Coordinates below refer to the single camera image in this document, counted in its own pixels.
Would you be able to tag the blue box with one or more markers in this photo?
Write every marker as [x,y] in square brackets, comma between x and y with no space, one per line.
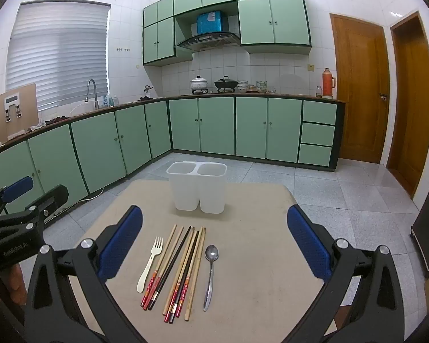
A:
[211,22]

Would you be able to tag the green wall cabinet unit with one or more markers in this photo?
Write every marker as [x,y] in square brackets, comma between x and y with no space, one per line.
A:
[261,18]

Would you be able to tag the person's left hand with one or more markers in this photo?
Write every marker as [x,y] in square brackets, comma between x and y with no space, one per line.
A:
[16,286]

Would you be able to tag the white two-compartment utensil holder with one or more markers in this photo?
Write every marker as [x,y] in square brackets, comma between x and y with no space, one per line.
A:
[186,189]

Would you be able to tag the white plastic fork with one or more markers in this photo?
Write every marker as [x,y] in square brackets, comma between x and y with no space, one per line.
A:
[145,277]

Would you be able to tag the green base cabinet unit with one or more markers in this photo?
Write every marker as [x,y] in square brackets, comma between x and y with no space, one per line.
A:
[207,125]

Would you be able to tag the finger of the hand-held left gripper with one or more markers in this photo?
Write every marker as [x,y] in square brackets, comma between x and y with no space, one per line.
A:
[18,188]
[50,200]

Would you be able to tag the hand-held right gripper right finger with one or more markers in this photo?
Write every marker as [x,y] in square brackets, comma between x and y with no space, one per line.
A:
[307,244]

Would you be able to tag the plain wooden chopstick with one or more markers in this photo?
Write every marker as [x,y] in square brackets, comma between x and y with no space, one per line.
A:
[179,272]
[196,274]

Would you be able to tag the black range hood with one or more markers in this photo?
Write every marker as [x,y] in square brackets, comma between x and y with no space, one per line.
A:
[209,40]

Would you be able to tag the bottles beside sink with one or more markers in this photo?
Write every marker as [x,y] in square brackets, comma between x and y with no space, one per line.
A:
[110,100]

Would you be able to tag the red thermos flask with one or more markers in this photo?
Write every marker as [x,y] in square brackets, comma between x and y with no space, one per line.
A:
[329,84]

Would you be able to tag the wall hook rail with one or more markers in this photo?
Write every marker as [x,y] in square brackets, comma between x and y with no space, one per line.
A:
[123,49]

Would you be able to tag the black wok with lid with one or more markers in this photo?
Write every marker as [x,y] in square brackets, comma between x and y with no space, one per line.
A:
[226,84]

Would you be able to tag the stack of bowls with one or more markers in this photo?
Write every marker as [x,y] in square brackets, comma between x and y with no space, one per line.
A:
[242,86]

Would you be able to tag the wooden chopstick red patterned end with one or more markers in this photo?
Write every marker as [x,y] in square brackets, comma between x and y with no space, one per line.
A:
[164,250]
[190,273]
[172,253]

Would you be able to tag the silver cooking pot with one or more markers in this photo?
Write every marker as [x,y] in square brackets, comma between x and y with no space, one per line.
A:
[199,84]

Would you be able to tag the dark cloth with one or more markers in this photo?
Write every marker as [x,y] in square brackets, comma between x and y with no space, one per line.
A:
[52,120]

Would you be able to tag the metal kitchen faucet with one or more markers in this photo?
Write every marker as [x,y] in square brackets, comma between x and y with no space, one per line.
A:
[91,89]

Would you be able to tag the light wooden board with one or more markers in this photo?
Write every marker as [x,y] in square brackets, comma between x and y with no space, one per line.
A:
[25,114]

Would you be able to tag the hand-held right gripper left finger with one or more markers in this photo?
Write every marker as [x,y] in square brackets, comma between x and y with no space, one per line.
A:
[123,244]

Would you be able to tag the white window blind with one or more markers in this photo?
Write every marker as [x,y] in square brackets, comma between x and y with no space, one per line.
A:
[57,53]

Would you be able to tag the black chopstick silver band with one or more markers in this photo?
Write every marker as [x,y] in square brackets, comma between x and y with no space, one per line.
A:
[169,268]

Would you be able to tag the plain wooden door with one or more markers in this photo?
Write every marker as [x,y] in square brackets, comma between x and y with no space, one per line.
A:
[413,103]

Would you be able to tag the glass bowl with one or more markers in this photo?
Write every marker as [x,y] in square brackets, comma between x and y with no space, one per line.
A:
[261,87]

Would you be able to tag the black chopstick gold band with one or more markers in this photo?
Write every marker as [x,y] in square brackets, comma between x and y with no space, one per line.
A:
[183,277]

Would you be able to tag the metal spoon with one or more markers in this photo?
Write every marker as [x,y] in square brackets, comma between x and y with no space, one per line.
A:
[212,253]

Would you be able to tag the small glass jar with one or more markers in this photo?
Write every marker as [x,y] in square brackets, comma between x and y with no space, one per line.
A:
[319,92]

